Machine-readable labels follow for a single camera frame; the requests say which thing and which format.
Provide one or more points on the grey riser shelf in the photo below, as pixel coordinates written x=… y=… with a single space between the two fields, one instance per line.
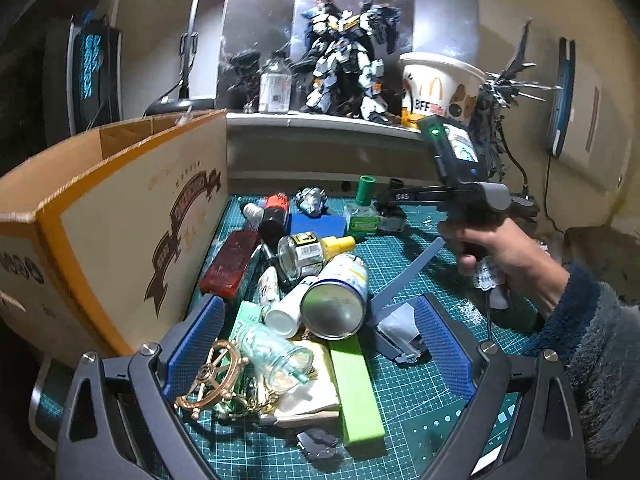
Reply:
x=320 y=145

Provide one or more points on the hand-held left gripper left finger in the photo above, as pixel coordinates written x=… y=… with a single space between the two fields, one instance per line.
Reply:
x=197 y=340

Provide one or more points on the green capped bottle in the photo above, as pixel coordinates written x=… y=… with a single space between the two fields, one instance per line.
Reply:
x=364 y=210

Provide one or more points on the blue pad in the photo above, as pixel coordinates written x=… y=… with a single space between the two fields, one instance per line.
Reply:
x=315 y=225

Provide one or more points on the glass bottle yellow cap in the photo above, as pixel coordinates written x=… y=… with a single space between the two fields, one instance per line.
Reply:
x=305 y=255

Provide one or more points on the black bottle red cap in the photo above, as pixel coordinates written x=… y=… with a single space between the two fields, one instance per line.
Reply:
x=274 y=215

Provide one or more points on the clear bottle white label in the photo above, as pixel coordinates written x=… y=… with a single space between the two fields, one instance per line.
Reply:
x=275 y=87

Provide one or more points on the small grey box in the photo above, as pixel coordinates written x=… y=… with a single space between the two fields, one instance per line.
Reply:
x=400 y=332

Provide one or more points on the beige notepad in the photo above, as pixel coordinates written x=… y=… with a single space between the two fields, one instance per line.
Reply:
x=312 y=390

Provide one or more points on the white spray can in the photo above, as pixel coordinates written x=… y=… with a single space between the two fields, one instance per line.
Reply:
x=335 y=305

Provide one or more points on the white blue wall device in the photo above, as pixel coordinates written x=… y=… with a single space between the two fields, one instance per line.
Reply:
x=561 y=95

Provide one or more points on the red plastic case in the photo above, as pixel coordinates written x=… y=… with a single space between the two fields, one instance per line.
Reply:
x=227 y=265

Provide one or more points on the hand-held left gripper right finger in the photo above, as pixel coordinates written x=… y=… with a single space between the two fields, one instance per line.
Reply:
x=445 y=345

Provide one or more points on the printed paper cup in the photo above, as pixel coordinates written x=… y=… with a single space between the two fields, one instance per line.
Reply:
x=440 y=92

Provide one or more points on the black device blue lights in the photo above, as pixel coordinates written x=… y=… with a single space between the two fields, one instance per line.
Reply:
x=90 y=75

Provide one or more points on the person's right hand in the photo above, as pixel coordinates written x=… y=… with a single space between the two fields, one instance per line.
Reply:
x=515 y=260

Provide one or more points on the green cutting mat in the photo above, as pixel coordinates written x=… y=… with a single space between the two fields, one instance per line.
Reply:
x=430 y=410

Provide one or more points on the person's right forearm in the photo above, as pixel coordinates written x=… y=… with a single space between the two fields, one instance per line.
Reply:
x=600 y=350

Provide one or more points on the green paper packet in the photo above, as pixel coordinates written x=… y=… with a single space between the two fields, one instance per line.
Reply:
x=246 y=317

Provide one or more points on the white plastic bottle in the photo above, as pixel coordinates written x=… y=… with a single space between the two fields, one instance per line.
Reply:
x=287 y=312

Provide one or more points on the small dark model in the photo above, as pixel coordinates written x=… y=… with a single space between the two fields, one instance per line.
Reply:
x=246 y=72

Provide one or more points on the dark winged model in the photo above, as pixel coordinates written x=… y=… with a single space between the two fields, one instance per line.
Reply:
x=497 y=110

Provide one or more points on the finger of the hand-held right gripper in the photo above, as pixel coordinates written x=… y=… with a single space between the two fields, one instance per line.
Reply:
x=420 y=196

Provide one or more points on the grey model stand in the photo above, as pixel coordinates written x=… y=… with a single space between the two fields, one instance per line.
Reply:
x=407 y=275

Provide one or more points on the white blue robot model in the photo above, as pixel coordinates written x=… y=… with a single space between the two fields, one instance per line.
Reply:
x=345 y=55

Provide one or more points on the small dark model part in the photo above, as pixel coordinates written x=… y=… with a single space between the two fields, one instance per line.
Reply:
x=317 y=445

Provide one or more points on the gold ship wheel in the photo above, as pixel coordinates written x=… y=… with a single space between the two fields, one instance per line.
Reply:
x=210 y=377

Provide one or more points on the grey backdrop panel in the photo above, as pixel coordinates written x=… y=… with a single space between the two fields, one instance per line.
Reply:
x=260 y=10

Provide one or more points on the green sanding block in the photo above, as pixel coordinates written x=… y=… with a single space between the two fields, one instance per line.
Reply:
x=357 y=395

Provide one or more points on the brown cardboard box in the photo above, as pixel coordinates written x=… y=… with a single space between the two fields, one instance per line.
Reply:
x=125 y=220

